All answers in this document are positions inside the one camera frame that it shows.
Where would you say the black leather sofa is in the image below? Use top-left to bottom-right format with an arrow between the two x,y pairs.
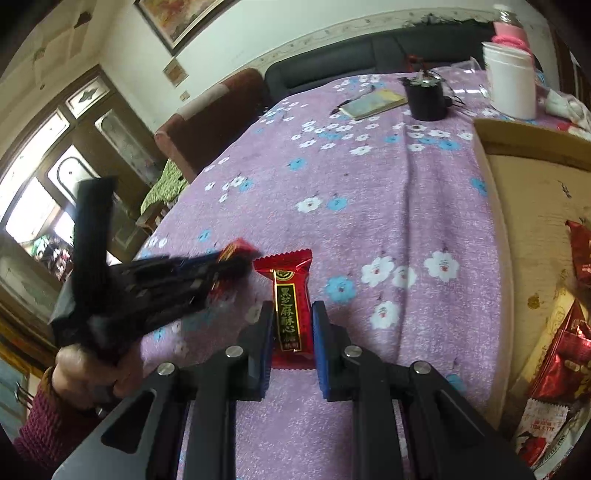
264,21 -> 497,109

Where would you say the red packet with gold label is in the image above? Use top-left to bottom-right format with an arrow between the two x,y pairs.
253,248 -> 315,370

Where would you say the white canister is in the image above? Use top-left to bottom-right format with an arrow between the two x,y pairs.
481,41 -> 539,120

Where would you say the black pen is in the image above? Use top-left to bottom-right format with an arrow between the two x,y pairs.
329,88 -> 375,116

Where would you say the small red snack packet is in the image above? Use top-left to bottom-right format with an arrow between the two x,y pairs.
208,237 -> 262,296

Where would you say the person's left hand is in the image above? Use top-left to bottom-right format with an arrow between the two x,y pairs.
52,345 -> 144,411

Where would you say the dark wooden glazed door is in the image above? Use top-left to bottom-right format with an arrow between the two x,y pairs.
0,65 -> 162,324

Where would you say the black cup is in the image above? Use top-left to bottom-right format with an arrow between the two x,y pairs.
398,71 -> 451,121

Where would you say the brown armchair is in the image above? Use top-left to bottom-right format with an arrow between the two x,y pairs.
154,68 -> 271,185

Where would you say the red cartoon face snack packet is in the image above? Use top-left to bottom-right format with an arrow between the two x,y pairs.
512,431 -> 555,469

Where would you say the dark red foil packet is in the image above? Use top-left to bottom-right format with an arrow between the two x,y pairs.
566,219 -> 591,291

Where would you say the small red wrapper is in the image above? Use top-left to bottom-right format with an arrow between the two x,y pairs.
556,121 -> 591,139

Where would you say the framed painting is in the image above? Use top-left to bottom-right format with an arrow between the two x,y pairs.
134,0 -> 238,54

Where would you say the cardboard box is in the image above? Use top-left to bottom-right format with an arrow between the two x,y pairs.
475,119 -> 591,444

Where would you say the white and red snack packet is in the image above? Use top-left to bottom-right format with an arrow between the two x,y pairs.
515,398 -> 571,444

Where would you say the small wall plaque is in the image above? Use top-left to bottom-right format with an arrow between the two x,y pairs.
163,59 -> 188,86

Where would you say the yellow notebook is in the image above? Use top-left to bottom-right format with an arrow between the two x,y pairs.
339,89 -> 409,121

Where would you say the white crumpled cloth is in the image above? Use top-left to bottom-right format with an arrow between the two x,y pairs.
542,89 -> 591,127

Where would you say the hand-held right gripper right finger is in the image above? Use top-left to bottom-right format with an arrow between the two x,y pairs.
311,300 -> 536,480

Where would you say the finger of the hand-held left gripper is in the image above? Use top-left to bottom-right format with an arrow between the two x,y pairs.
139,258 -> 252,330
131,251 -> 227,284

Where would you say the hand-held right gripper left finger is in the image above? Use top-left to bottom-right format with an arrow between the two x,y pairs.
51,300 -> 275,480

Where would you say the green patterned cloth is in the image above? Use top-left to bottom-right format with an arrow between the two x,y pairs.
140,159 -> 190,215

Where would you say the pink thermos bottle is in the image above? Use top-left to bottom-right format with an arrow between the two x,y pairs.
490,4 -> 532,49

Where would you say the purple floral tablecloth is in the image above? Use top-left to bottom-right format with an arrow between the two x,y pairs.
134,65 -> 591,480

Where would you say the red foil snack bag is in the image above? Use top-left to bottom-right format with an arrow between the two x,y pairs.
529,300 -> 591,407

